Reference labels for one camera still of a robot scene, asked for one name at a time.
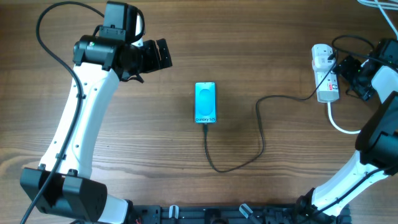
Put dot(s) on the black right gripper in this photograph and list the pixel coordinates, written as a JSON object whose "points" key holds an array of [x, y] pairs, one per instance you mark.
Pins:
{"points": [[365, 91]]}

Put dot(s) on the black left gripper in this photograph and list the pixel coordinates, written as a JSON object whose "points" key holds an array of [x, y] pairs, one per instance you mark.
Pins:
{"points": [[153, 63]]}

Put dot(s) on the blue Galaxy smartphone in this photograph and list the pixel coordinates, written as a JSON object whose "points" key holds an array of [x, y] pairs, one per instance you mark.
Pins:
{"points": [[205, 102]]}

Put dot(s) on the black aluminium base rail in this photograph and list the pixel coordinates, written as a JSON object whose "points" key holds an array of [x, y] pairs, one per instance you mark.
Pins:
{"points": [[202, 215]]}

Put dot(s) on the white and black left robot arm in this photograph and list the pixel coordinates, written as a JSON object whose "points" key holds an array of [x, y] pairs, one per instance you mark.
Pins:
{"points": [[61, 185]]}

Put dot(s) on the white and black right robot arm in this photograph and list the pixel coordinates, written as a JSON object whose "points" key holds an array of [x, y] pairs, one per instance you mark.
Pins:
{"points": [[375, 157]]}

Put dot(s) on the white USB charger adapter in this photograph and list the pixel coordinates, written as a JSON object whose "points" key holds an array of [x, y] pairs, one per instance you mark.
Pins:
{"points": [[323, 63]]}

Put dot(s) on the white power strip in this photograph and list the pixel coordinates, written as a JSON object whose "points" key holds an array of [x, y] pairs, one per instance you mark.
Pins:
{"points": [[326, 82]]}

